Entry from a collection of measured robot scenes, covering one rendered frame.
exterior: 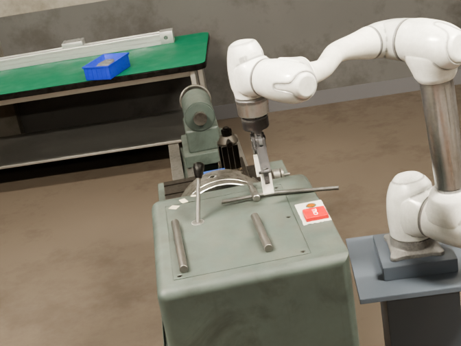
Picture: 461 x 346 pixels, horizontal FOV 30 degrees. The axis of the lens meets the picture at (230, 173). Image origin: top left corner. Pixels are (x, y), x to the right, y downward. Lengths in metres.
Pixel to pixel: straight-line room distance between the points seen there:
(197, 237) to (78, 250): 3.06
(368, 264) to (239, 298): 1.05
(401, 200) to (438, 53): 0.60
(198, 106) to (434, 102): 1.42
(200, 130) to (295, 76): 1.69
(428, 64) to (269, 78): 0.56
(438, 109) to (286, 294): 0.83
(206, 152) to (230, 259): 1.69
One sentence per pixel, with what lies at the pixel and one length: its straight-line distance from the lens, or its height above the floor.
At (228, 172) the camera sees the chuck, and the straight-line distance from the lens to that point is 2.74.
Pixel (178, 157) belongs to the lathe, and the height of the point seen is 0.86.
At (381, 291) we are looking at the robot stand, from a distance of 2.93.
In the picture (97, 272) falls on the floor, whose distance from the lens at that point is 5.02.
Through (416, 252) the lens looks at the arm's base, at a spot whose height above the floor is 0.82.
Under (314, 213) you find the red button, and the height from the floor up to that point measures 1.27.
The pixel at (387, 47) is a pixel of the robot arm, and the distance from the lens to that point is 2.64.
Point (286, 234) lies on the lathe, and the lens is 2.25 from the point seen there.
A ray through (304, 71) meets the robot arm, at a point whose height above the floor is 1.66.
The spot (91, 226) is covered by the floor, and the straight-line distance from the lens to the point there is 5.61.
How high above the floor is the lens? 2.28
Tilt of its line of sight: 22 degrees down
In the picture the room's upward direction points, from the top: 10 degrees counter-clockwise
